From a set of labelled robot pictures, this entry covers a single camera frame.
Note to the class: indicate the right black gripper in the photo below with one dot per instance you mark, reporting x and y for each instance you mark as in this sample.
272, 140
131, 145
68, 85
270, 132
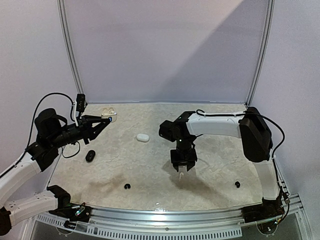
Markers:
183, 155

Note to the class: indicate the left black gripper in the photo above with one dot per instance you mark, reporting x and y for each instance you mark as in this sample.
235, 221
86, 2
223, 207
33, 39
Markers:
86, 121

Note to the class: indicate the white square charging case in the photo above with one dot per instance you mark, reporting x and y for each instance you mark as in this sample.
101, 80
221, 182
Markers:
109, 113

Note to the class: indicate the black oval charging case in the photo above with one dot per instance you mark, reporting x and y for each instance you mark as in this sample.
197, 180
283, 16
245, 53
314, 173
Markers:
90, 156

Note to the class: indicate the white oval charging case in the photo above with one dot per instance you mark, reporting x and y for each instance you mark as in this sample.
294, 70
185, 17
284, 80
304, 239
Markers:
141, 137

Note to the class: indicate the black earbud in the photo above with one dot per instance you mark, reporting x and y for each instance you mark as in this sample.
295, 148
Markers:
127, 186
237, 184

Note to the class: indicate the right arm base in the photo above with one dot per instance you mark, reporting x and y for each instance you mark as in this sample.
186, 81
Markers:
268, 209

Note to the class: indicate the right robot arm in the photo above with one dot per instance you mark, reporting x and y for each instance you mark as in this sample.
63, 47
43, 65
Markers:
249, 126

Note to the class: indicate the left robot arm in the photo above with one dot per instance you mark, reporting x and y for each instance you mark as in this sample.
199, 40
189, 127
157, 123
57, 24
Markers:
53, 133

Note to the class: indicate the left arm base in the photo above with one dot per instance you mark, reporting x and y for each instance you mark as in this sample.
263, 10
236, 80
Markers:
74, 212

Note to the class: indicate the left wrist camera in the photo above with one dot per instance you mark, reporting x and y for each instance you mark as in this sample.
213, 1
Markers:
78, 107

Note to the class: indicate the aluminium front rail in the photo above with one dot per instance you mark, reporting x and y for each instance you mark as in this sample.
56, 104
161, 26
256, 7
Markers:
220, 224

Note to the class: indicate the left aluminium frame post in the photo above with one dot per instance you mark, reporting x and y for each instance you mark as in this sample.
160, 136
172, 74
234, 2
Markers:
62, 11

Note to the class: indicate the aluminium frame post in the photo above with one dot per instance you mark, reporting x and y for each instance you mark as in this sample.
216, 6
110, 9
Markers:
262, 51
62, 11

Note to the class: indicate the right aluminium frame post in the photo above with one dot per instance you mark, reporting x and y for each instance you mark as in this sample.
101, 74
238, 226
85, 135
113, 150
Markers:
262, 51

